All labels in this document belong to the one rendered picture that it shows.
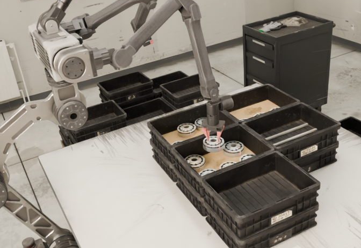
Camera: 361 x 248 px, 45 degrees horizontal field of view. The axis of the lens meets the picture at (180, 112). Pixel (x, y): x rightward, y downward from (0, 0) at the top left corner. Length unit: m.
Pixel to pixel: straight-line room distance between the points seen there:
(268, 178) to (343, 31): 4.07
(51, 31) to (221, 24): 4.05
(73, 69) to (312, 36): 2.45
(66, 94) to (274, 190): 1.03
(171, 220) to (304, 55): 2.19
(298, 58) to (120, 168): 1.94
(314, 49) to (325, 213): 2.04
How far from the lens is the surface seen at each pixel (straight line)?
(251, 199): 1.94
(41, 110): 2.18
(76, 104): 2.08
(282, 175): 2.07
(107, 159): 2.53
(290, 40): 3.65
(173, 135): 2.41
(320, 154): 2.29
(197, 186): 1.95
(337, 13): 5.96
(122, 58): 1.80
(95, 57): 1.78
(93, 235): 2.07
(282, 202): 1.78
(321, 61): 3.97
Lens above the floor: 2.07
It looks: 28 degrees down
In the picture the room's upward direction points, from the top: 6 degrees counter-clockwise
